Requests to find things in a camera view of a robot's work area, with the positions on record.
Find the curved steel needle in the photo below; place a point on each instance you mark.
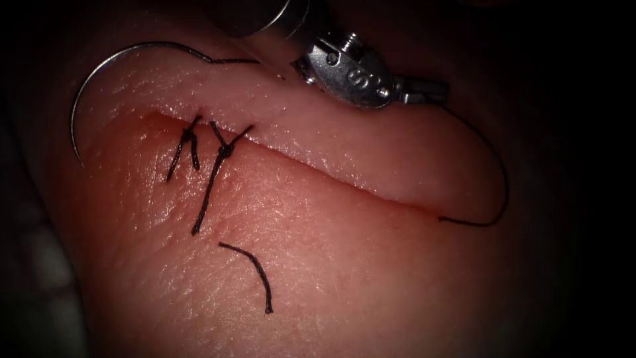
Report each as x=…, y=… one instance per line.
x=99, y=67

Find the dark left arm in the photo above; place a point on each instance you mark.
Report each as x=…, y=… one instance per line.
x=258, y=20

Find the left arm needle driver jaw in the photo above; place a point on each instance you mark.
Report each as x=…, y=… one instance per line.
x=425, y=84
x=422, y=98

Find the short cut black thread piece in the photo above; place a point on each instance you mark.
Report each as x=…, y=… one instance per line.
x=256, y=268

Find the left arm needle driver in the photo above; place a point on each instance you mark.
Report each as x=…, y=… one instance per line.
x=348, y=74

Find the black stitching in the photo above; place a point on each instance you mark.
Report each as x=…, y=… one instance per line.
x=216, y=169

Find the tissue pad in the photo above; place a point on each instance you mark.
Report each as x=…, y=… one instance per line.
x=308, y=209

